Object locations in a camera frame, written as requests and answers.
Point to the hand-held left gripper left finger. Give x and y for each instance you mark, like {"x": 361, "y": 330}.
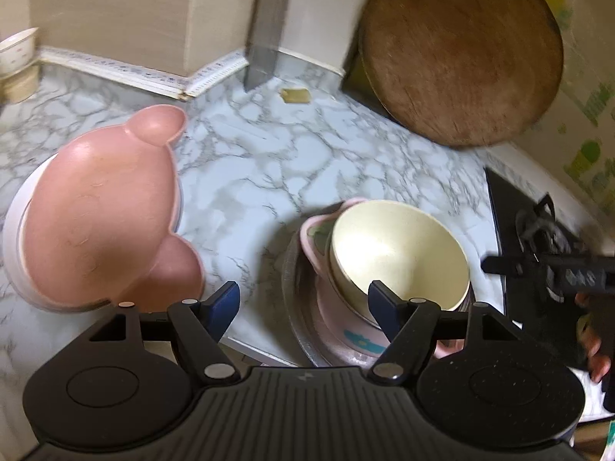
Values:
{"x": 225, "y": 306}

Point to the white floral bowl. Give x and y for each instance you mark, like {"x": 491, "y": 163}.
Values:
{"x": 17, "y": 50}

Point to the person's right hand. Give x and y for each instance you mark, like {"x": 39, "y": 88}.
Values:
{"x": 593, "y": 350}

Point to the round wooden cutting board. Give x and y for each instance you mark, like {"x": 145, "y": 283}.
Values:
{"x": 461, "y": 53}

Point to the white music-note trim strip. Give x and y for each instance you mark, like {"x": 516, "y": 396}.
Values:
{"x": 144, "y": 74}

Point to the clear container with grains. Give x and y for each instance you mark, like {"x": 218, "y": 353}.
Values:
{"x": 19, "y": 86}

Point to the cream bowl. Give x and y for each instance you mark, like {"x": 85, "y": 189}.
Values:
{"x": 394, "y": 249}

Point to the large steel bowl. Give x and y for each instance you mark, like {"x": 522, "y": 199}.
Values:
{"x": 300, "y": 312}

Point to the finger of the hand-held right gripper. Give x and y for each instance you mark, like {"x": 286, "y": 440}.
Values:
{"x": 514, "y": 265}

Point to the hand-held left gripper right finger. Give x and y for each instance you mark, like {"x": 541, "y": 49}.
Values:
{"x": 384, "y": 308}

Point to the black gas stove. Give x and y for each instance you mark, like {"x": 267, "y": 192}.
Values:
{"x": 528, "y": 307}

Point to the plant wall sticker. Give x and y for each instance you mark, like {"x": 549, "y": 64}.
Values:
{"x": 591, "y": 153}

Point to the yellow paper scrap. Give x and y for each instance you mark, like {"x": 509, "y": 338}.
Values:
{"x": 295, "y": 96}

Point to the pink mouse-shaped plate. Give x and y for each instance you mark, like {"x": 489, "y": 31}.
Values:
{"x": 101, "y": 201}

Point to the large white plate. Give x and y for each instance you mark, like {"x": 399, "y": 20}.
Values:
{"x": 14, "y": 249}

